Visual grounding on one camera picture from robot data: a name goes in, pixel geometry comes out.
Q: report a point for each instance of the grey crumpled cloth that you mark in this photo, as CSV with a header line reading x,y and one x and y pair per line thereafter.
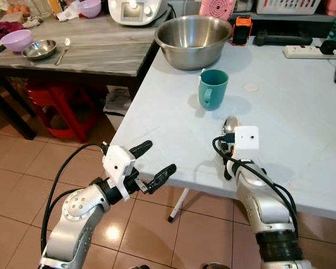
x,y
32,22

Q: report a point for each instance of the grey wood-grain table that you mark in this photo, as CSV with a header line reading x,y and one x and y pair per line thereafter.
x,y
101,53

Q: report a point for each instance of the red plastic stool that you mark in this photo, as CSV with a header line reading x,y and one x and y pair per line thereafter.
x,y
64,109

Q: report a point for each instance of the white round disc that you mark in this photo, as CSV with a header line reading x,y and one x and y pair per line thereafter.
x,y
250,87

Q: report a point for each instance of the orange and black device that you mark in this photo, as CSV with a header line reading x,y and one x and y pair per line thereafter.
x,y
242,31

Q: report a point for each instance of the white plastic basket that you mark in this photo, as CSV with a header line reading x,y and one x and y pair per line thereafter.
x,y
288,5

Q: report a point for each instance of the pink plastic cup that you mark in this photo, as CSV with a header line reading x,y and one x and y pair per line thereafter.
x,y
335,7

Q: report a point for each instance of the maroon cloth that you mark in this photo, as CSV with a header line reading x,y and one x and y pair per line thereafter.
x,y
4,31

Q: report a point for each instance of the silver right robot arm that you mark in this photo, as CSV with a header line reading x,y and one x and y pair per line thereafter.
x,y
263,207

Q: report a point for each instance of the black plug adapter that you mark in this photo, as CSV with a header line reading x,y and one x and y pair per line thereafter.
x,y
329,47

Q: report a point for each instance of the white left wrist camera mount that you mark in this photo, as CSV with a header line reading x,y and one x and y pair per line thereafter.
x,y
117,159

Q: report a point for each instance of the pink round-grille gadget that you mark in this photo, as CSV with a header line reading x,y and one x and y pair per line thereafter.
x,y
217,9

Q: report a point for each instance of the long black bar tool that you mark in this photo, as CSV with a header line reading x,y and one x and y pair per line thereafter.
x,y
283,39

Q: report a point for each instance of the white power strip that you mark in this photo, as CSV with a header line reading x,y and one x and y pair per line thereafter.
x,y
302,52

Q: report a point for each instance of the white kitchen appliance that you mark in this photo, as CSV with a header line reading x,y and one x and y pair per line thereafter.
x,y
137,11

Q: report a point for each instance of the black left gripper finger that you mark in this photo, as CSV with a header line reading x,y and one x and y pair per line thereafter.
x,y
162,176
141,149

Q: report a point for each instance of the large steel mixing bowl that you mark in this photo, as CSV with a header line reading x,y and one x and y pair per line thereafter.
x,y
193,42

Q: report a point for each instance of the shiny silver spoon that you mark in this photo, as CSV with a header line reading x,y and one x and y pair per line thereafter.
x,y
231,124

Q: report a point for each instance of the silver fork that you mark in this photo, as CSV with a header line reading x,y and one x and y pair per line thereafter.
x,y
62,52

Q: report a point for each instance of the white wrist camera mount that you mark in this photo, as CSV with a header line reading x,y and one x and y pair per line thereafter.
x,y
246,138
117,159

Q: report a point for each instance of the crumpled white paper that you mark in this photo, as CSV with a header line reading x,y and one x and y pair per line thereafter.
x,y
68,12

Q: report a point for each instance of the teal ceramic mug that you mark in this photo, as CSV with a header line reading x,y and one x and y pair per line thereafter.
x,y
214,89

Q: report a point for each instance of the small steel bowl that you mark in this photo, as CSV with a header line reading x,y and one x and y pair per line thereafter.
x,y
39,50

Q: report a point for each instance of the white box under table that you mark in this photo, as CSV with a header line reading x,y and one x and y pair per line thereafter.
x,y
117,106

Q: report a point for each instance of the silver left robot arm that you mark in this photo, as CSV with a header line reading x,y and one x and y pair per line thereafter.
x,y
73,224

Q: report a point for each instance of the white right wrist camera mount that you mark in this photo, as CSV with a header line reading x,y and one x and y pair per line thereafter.
x,y
246,138

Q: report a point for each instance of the purple plastic bowl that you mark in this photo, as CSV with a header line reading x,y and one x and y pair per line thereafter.
x,y
15,40
90,8

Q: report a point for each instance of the white folding table leg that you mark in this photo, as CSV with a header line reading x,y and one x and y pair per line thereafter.
x,y
177,204

